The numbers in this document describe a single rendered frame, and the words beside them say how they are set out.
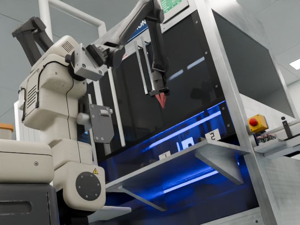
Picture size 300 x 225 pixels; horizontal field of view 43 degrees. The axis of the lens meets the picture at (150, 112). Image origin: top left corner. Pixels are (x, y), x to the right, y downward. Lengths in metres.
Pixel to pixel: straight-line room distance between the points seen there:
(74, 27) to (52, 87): 2.77
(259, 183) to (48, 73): 1.12
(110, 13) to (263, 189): 2.71
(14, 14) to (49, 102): 2.62
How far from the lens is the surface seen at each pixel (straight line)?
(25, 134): 2.39
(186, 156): 1.75
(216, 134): 2.09
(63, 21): 4.12
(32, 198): 1.06
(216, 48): 2.22
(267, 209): 1.94
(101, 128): 1.46
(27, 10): 3.98
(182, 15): 2.45
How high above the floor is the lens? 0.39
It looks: 23 degrees up
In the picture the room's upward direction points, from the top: 13 degrees counter-clockwise
